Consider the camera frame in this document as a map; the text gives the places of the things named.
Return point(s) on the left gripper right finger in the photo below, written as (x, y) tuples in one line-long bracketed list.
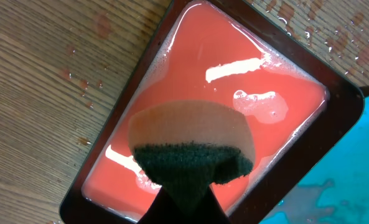
[(210, 211)]

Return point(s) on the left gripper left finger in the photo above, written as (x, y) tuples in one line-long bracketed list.
[(163, 210)]

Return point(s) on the green and orange sponge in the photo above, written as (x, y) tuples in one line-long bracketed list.
[(186, 145)]

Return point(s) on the dark red water tray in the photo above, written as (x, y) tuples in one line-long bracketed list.
[(296, 106)]

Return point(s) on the teal plastic tray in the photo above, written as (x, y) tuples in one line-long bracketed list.
[(336, 189)]

